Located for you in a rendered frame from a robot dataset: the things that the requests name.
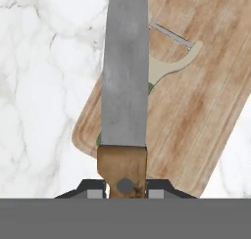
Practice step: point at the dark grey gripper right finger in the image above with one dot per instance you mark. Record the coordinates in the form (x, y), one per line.
(160, 187)

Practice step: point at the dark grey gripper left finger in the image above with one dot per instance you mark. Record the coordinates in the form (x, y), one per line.
(92, 188)

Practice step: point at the wooden cutting board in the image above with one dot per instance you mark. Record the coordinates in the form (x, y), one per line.
(196, 112)

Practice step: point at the cream and green peeler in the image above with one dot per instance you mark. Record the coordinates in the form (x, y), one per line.
(163, 66)

